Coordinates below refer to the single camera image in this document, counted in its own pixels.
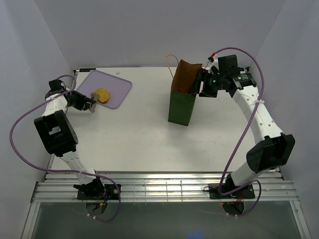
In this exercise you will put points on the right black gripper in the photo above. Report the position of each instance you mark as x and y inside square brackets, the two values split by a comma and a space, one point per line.
[203, 75]

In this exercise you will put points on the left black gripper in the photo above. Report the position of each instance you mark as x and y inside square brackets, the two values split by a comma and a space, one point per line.
[83, 105]

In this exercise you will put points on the metal tongs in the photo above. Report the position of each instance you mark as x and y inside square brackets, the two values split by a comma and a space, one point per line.
[93, 103]

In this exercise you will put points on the green paper bag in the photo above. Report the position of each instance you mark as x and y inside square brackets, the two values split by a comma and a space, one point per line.
[181, 103]

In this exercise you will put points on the yellow bread slice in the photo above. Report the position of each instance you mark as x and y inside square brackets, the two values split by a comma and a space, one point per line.
[102, 95]

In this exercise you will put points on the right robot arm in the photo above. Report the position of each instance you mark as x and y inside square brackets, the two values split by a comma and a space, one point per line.
[272, 146]

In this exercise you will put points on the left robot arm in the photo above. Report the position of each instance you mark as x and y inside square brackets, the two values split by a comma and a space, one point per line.
[60, 139]

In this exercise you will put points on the left blue table label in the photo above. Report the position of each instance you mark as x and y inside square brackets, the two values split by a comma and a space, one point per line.
[86, 69]

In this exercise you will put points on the lavender tray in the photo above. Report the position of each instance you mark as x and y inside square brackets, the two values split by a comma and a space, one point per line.
[118, 88]

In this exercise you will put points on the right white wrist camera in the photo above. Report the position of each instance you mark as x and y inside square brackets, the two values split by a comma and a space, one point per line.
[213, 63]

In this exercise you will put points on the aluminium rail frame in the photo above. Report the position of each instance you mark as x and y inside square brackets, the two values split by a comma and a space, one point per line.
[161, 187]

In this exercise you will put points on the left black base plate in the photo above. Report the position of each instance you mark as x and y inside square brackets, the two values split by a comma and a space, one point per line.
[109, 191]

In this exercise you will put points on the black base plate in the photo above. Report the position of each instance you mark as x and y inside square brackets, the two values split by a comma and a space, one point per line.
[245, 193]
[109, 191]

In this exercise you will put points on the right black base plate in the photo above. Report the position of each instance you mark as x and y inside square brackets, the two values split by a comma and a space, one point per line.
[245, 193]

